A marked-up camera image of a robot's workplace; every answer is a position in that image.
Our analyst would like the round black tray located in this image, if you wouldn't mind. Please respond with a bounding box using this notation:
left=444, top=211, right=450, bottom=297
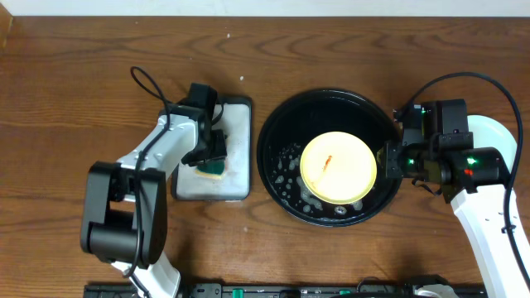
left=257, top=89, right=401, bottom=227

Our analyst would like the mint plate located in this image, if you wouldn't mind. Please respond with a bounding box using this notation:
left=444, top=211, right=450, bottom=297
left=467, top=115, right=518, bottom=172

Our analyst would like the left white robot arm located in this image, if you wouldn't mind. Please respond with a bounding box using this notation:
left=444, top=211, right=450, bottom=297
left=80, top=104, right=221, bottom=297

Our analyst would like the rectangular black soap tray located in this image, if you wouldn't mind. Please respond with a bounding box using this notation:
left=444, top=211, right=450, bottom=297
left=171, top=95, right=252, bottom=201

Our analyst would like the yellow plate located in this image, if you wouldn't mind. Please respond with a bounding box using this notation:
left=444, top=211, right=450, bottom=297
left=300, top=132, right=378, bottom=204

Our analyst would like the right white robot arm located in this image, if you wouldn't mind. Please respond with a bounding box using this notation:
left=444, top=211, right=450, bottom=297
left=377, top=134, right=529, bottom=297

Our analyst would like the green yellow sponge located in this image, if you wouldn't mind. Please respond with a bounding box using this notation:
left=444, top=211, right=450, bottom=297
left=195, top=160, right=226, bottom=180

